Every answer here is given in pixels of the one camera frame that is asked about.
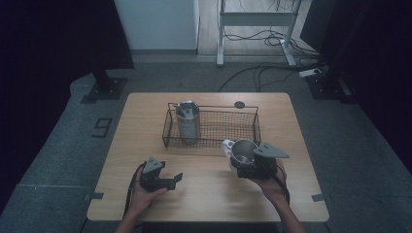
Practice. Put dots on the black curtain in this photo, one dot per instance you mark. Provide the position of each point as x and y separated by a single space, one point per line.
372 64
48 64

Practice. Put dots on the black round table grommet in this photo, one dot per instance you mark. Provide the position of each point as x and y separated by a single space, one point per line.
239 105

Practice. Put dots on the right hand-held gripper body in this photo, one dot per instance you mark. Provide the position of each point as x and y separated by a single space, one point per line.
262 163

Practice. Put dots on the person's right hand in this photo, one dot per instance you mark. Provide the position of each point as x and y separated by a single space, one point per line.
272 187

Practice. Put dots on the person's left hand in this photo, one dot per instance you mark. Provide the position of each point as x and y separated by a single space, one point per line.
144 197

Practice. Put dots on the tall steel cup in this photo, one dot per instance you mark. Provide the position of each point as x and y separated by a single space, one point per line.
188 124

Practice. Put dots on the grey tape strip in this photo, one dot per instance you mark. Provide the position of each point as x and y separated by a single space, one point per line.
94 196
318 197

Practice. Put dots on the white metal desk frame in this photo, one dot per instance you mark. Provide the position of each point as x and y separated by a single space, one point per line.
256 18

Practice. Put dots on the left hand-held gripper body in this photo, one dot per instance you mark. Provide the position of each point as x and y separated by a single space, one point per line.
152 176

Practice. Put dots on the black stand base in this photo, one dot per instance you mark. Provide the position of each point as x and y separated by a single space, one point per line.
327 87
107 88

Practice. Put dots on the white power strip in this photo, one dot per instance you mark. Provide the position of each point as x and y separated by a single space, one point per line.
309 73

